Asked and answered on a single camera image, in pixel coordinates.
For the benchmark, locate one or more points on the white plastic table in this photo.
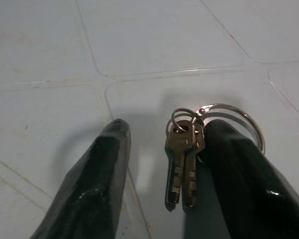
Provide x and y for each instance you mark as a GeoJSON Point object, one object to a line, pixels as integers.
{"type": "Point", "coordinates": [149, 44]}

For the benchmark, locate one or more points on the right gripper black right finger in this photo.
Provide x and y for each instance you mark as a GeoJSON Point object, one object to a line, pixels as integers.
{"type": "Point", "coordinates": [239, 189]}

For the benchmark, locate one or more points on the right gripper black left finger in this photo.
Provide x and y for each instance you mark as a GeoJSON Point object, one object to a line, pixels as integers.
{"type": "Point", "coordinates": [94, 189]}

